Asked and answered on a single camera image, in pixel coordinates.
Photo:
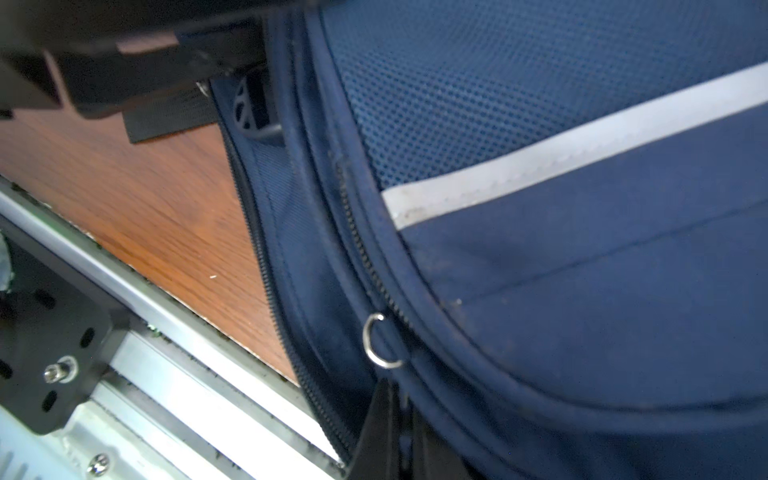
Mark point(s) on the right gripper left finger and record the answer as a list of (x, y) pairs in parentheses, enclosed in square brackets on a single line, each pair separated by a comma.
[(377, 455)]

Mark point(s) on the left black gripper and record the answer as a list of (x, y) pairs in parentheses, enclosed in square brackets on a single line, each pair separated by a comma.
[(104, 57)]

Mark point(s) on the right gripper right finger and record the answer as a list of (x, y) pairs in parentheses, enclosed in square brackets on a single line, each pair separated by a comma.
[(432, 457)]

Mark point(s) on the navy blue backpack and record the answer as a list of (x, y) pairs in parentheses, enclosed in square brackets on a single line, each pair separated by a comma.
[(545, 222)]

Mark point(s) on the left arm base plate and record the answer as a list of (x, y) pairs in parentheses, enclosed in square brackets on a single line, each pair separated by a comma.
[(59, 332)]

